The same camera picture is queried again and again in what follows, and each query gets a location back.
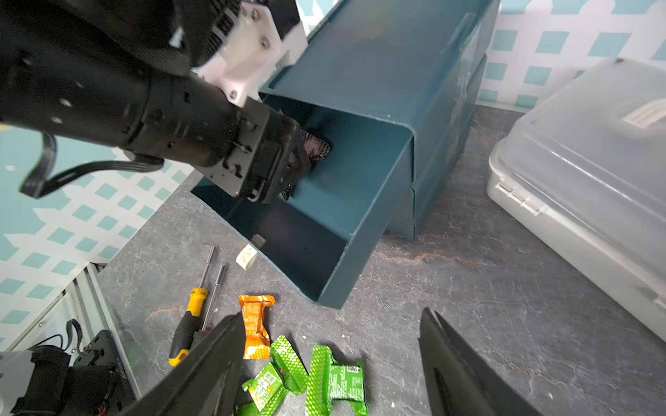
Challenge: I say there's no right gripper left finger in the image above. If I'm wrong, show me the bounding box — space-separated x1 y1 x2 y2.
122 313 246 415

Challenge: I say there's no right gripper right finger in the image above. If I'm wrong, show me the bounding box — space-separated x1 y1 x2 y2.
419 307 542 416

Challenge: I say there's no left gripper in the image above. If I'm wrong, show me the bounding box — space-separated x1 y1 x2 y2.
196 99 312 204

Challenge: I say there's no teal three-drawer cabinet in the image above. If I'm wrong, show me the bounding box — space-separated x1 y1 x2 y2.
194 1 500 309

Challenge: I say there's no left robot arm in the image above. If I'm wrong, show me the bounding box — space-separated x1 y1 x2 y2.
1 1 314 204

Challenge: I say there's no green cookie packet lower left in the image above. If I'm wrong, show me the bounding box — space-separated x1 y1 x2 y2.
236 363 288 416

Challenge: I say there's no green cookie packet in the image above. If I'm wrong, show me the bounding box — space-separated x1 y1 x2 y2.
271 336 309 395
236 363 288 416
305 346 369 415

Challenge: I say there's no orange cookie packet far left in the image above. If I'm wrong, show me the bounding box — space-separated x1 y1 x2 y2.
239 295 275 360

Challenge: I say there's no green cookie packet left middle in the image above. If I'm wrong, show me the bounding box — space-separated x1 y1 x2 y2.
271 336 309 395

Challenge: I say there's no green cookie packet upper middle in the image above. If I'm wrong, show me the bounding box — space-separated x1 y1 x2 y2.
305 346 369 415

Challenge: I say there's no white plastic lidded box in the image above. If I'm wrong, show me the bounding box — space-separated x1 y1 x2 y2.
487 58 665 336

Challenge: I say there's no orange handled screwdriver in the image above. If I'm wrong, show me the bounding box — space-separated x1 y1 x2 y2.
194 262 228 343

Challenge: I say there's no yellow handled screwdriver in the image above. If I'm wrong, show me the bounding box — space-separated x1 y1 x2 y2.
168 246 216 367

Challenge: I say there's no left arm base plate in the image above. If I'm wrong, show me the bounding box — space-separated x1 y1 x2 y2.
72 329 140 404

